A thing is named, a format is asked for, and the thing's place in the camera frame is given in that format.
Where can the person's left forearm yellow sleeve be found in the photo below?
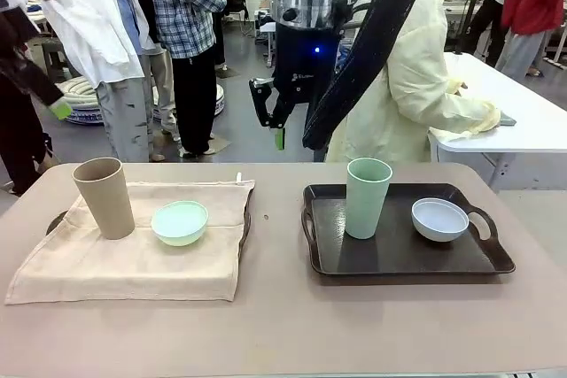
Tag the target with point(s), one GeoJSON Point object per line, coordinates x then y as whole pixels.
{"type": "Point", "coordinates": [452, 86]}

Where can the beige cloth mat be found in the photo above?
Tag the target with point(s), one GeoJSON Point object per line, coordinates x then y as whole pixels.
{"type": "Point", "coordinates": [133, 263]}

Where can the bystander in white coat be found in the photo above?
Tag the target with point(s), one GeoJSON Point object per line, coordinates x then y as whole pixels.
{"type": "Point", "coordinates": [106, 41]}

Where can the bystander in plaid shirt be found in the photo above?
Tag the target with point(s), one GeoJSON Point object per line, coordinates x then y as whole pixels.
{"type": "Point", "coordinates": [186, 19]}

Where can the bystander in white top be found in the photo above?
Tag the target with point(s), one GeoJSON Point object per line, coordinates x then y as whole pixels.
{"type": "Point", "coordinates": [489, 10]}

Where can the pale blue bowl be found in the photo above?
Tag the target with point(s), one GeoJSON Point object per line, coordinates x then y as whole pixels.
{"type": "Point", "coordinates": [438, 224]}

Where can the bystander in red jacket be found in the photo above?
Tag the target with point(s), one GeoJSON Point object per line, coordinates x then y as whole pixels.
{"type": "Point", "coordinates": [536, 2]}

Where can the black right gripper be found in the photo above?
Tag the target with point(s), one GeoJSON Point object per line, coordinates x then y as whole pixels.
{"type": "Point", "coordinates": [301, 64]}

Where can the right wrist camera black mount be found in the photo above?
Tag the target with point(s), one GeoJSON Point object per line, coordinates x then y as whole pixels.
{"type": "Point", "coordinates": [289, 14]}

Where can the person's right forearm yellow sleeve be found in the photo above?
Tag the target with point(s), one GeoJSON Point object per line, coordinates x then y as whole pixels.
{"type": "Point", "coordinates": [469, 119]}

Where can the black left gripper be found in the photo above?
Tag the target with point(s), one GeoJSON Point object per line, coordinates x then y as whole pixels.
{"type": "Point", "coordinates": [22, 72]}

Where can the white table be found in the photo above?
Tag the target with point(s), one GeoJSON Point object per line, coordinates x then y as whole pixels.
{"type": "Point", "coordinates": [509, 139]}

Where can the tall brown cup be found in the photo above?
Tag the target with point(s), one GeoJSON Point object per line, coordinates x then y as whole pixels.
{"type": "Point", "coordinates": [104, 201]}

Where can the tall green cup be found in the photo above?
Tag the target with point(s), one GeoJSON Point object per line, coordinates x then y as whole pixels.
{"type": "Point", "coordinates": [367, 201]}

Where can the mint green bowl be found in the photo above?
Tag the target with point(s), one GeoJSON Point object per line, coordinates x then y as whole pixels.
{"type": "Point", "coordinates": [179, 225]}

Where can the teal cloth mat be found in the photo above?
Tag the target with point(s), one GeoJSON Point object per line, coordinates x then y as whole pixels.
{"type": "Point", "coordinates": [508, 119]}

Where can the person's body yellow shirt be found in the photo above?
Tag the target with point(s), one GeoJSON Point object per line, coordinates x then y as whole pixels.
{"type": "Point", "coordinates": [407, 77]}

